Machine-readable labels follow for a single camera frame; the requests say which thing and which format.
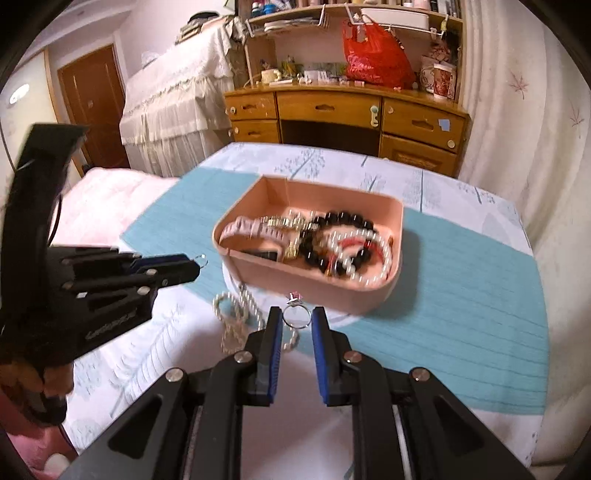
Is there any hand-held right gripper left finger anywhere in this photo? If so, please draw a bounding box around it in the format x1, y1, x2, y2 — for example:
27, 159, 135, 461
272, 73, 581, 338
60, 305, 283, 480

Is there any red plastic bag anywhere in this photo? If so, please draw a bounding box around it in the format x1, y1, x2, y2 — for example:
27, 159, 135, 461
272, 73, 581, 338
342, 19, 417, 89

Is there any stack of books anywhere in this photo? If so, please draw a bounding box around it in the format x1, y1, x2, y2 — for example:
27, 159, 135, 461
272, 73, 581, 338
175, 11, 223, 45

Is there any gold leaf necklace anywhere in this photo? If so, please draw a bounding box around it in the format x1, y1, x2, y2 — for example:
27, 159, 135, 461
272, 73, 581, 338
259, 211, 324, 260

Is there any white lace covered furniture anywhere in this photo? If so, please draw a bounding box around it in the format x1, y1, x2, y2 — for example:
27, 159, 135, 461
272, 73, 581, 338
119, 14, 246, 179

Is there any brown wooden door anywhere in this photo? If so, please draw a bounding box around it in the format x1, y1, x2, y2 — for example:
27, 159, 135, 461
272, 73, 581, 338
58, 44, 133, 179

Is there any red patterned paper cup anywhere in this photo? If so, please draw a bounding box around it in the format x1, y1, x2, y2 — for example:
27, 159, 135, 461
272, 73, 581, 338
431, 62, 456, 102

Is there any cream leaf print curtain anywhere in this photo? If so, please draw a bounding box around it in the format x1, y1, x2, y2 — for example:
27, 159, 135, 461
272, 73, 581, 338
455, 0, 591, 464

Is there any white pearl necklace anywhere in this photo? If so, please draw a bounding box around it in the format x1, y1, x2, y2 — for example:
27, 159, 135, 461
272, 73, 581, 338
213, 286, 301, 355

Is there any pink fleece cloth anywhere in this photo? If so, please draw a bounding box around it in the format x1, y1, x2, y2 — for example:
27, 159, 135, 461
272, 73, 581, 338
0, 418, 80, 480

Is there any wooden hutch shelf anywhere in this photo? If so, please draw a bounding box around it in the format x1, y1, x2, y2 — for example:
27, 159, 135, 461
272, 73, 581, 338
235, 0, 465, 93

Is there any red string bracelet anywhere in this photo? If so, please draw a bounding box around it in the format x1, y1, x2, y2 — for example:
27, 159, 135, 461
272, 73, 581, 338
331, 234, 385, 260

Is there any pink quilt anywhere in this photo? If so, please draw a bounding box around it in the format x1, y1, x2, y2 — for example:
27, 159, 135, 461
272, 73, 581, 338
48, 166, 182, 248

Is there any black bead bracelet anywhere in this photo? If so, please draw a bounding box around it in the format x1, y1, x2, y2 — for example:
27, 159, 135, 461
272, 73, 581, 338
295, 210, 376, 278

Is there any pearl flower bracelet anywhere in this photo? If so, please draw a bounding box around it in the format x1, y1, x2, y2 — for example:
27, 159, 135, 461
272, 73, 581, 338
323, 228, 394, 289

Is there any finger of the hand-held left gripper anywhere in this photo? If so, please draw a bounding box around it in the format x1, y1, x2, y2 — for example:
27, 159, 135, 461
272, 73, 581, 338
62, 261, 202, 297
60, 247, 188, 269

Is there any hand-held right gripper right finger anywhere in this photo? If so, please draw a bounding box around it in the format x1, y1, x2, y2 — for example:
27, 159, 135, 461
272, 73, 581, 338
311, 305, 536, 480

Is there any pink band smartwatch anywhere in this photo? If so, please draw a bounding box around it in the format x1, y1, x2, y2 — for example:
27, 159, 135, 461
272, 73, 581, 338
219, 216, 288, 265

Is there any wooden desk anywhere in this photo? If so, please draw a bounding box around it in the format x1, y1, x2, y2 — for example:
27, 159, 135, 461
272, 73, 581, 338
224, 85, 471, 179

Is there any silver gem ring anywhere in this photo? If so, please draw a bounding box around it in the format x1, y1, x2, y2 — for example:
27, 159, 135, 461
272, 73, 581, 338
282, 292, 310, 330

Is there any pink plastic box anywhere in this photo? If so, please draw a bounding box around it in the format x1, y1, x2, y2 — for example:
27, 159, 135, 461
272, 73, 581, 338
212, 175, 404, 304

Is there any person's left hand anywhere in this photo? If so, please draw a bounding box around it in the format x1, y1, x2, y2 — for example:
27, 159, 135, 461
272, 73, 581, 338
0, 357, 52, 403

